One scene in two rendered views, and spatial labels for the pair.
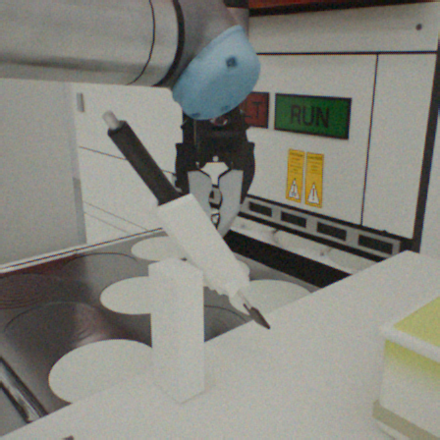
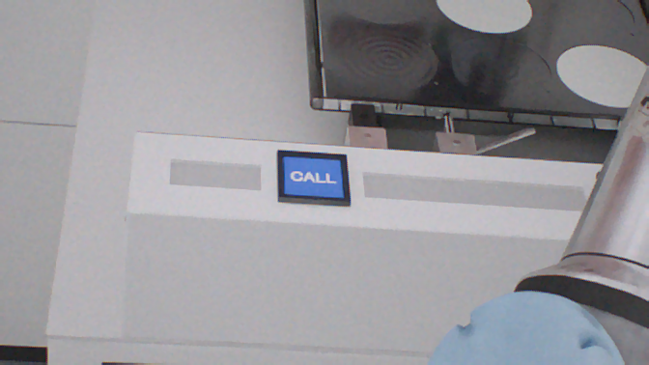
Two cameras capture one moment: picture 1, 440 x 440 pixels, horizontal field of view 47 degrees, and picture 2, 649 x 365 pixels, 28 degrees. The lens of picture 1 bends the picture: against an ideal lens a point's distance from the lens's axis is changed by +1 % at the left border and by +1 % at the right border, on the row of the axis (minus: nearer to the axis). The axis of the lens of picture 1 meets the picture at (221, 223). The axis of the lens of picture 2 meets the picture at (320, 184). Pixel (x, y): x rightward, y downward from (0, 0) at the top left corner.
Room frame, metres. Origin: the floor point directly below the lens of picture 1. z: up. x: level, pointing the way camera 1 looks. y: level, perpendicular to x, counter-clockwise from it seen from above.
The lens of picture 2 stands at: (0.05, 1.14, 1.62)
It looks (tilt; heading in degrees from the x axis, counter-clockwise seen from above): 41 degrees down; 302
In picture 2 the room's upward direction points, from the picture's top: 10 degrees clockwise
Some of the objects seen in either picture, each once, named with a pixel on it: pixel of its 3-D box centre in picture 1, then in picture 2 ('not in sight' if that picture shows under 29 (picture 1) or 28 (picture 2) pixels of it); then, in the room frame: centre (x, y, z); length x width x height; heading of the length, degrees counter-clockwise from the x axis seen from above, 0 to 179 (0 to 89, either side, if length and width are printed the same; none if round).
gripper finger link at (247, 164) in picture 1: (234, 166); not in sight; (0.56, -0.01, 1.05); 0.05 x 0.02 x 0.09; 95
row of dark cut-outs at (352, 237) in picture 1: (261, 209); not in sight; (0.70, -0.06, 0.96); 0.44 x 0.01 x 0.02; 41
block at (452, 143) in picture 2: not in sight; (457, 173); (0.42, 0.33, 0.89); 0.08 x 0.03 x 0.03; 131
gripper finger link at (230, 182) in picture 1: (226, 199); not in sight; (0.58, -0.01, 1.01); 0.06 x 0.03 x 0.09; 5
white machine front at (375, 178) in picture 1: (191, 150); not in sight; (0.84, 0.05, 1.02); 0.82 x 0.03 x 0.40; 41
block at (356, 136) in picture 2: not in sight; (367, 167); (0.48, 0.39, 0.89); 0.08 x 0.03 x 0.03; 131
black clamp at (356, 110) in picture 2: not in sight; (362, 123); (0.52, 0.34, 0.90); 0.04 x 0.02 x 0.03; 131
